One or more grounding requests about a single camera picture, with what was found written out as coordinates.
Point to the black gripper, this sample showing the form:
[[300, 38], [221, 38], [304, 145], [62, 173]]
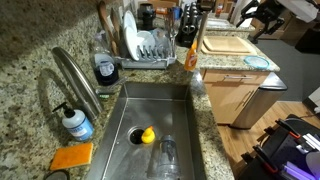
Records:
[[266, 11]]

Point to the light blue plate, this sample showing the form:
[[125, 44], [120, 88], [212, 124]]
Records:
[[256, 62]]

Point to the stainless steel sink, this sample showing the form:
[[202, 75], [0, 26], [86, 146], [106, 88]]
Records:
[[150, 110]]

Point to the white paper towel roll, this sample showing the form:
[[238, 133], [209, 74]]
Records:
[[235, 11]]

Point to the thin light wooden cutting board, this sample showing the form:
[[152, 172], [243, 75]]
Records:
[[226, 43]]

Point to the thick wooden cutting board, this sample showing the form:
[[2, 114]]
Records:
[[233, 53]]

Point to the clear plastic tray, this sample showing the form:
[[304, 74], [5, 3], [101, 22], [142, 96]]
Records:
[[216, 23]]

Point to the small red bottle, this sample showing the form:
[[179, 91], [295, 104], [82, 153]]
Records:
[[219, 10]]

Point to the black knife block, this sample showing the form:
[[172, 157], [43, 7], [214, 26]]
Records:
[[188, 23]]

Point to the orange spray cleaner bottle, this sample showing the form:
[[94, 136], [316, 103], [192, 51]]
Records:
[[191, 58]]

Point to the stainless steel trash can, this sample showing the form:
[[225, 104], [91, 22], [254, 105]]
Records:
[[256, 100]]

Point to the wooden base cabinet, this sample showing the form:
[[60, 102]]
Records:
[[223, 100]]

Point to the tall clear wine glass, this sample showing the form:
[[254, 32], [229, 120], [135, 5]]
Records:
[[171, 26]]

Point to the clear drinking glass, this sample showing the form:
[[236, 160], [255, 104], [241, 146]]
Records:
[[159, 36]]

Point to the black canister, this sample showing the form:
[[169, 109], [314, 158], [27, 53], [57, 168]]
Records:
[[146, 15]]

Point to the grey dish rack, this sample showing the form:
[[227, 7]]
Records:
[[150, 58]]

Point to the black orange clamp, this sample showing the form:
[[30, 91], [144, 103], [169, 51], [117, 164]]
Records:
[[288, 128], [265, 158]]

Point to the white plate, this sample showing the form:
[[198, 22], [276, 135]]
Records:
[[131, 43], [129, 21]]

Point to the black robot cart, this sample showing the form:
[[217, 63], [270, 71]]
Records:
[[283, 150]]

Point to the brown wooden board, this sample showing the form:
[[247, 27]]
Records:
[[115, 23], [105, 23]]

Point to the yellow rubber duck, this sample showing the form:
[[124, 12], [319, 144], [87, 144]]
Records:
[[148, 136]]

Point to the dish brush with green bristles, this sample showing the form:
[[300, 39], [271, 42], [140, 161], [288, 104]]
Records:
[[111, 88]]

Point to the stainless steel curved faucet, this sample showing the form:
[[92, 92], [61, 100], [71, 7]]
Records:
[[76, 80]]

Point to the soap dispenser with black pump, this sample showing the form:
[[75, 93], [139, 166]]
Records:
[[78, 126]]

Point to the orange sponge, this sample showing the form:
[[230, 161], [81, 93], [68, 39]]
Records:
[[71, 156]]

